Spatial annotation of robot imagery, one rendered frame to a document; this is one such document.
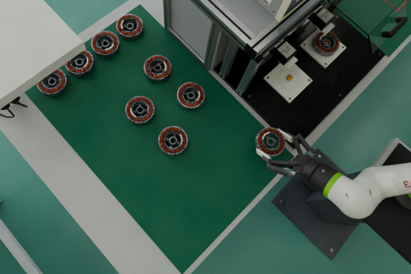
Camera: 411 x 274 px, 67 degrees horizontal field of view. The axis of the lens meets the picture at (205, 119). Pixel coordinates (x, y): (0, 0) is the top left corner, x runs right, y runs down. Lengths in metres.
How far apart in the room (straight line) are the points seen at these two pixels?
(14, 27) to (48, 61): 0.14
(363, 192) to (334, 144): 1.23
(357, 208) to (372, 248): 1.25
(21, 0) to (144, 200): 0.74
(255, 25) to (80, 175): 0.82
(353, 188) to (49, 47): 0.94
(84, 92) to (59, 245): 1.01
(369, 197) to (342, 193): 0.07
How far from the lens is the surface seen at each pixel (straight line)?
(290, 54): 1.26
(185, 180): 1.20
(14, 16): 0.99
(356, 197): 1.05
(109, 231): 1.22
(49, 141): 1.32
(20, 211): 2.13
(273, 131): 1.21
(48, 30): 0.94
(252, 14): 1.06
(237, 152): 1.24
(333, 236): 2.16
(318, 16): 1.40
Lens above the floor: 1.94
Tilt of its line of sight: 72 degrees down
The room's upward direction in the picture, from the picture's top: 18 degrees clockwise
